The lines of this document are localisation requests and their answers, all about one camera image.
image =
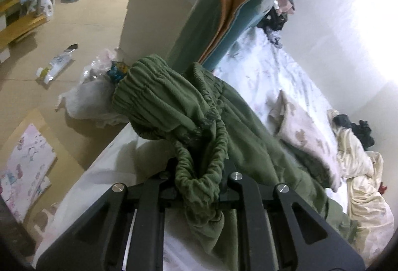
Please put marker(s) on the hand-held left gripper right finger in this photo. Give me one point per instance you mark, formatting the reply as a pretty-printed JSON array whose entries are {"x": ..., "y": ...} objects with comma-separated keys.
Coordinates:
[{"x": 245, "y": 196}]

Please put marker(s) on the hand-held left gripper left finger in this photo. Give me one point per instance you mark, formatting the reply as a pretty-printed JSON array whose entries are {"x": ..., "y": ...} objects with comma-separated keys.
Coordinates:
[{"x": 149, "y": 196}]

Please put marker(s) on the green pants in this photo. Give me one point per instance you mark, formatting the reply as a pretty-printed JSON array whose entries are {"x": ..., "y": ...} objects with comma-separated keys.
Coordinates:
[{"x": 174, "y": 109}]

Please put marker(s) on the beige patterned cloth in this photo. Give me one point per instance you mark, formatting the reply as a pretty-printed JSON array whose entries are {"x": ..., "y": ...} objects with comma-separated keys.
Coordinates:
[{"x": 304, "y": 134}]

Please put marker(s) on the white plastic bag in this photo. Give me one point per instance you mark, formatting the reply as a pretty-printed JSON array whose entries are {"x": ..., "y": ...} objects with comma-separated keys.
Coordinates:
[{"x": 90, "y": 97}]

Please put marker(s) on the cream quilt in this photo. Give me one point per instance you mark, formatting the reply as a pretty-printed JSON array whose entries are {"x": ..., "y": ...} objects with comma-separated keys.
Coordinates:
[{"x": 367, "y": 202}]

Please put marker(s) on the dark clothes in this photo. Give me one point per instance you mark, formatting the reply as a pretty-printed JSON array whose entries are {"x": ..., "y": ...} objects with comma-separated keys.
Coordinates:
[{"x": 362, "y": 132}]

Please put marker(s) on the white tissue packet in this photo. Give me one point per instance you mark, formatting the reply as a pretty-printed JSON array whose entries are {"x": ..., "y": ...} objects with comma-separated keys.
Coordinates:
[{"x": 56, "y": 67}]

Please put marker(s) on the small black card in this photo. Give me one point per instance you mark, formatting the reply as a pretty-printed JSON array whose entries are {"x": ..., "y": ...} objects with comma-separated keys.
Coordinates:
[{"x": 71, "y": 47}]

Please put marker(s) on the pile of mixed clothes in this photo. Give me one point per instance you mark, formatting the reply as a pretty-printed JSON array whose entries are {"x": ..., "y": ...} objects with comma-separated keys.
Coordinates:
[{"x": 278, "y": 19}]

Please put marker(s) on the wooden bench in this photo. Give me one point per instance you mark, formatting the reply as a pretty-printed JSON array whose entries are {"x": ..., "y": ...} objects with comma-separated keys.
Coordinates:
[{"x": 21, "y": 24}]

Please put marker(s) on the white detergent bottle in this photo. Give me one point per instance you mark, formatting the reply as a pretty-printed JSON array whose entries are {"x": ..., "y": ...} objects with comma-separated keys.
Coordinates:
[{"x": 46, "y": 6}]

